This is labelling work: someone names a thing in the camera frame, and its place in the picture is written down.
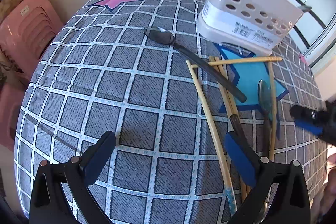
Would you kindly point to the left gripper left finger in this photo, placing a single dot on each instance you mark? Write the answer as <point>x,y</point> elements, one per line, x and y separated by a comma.
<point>48,202</point>

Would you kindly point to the grey checkered tablecloth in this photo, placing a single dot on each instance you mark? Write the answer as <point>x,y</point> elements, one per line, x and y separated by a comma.
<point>102,73</point>

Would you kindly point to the pink star mat left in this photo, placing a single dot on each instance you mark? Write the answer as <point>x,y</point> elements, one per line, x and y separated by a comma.
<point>110,4</point>

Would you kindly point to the pink plastic stools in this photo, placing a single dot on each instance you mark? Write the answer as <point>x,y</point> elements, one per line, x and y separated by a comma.
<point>25,35</point>

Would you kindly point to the long wooden chopstick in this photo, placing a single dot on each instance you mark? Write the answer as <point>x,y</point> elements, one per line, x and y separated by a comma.
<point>245,60</point>

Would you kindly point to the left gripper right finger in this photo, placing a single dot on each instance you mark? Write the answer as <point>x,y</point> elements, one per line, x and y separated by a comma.
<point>291,201</point>

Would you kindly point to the white plastic utensil holder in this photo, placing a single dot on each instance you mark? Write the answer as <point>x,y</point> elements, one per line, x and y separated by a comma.
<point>256,25</point>

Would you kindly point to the wooden chopstick pair member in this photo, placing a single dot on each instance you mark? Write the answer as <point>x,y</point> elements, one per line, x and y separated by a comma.
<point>274,112</point>

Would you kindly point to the blue star mat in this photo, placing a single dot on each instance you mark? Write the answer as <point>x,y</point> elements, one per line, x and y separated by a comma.
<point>246,77</point>

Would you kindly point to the blue patterned chopstick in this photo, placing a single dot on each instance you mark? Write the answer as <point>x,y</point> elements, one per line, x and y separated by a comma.
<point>217,143</point>

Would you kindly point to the black handled large spoon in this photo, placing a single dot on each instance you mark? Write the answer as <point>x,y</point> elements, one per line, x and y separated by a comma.
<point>165,37</point>

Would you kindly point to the black handled small spoon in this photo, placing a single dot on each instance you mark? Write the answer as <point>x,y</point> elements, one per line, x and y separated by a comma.
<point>265,102</point>

